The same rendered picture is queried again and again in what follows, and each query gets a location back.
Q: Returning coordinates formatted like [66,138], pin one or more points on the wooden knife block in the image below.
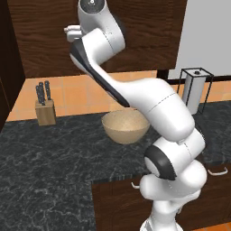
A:
[45,113]

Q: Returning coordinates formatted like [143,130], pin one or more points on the tan round basket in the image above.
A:
[124,126]

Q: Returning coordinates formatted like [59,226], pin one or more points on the dark wood wall cabinet door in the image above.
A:
[150,33]

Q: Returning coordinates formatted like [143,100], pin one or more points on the white paper towel roll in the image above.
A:
[193,91]

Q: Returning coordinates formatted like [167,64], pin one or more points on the dark wood drawer front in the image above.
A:
[120,207]
[216,198]

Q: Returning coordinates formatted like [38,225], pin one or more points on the dark wood tall cabinet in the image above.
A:
[9,75]

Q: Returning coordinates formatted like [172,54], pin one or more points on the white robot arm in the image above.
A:
[162,108]

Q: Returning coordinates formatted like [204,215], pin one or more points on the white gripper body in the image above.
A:
[72,33]

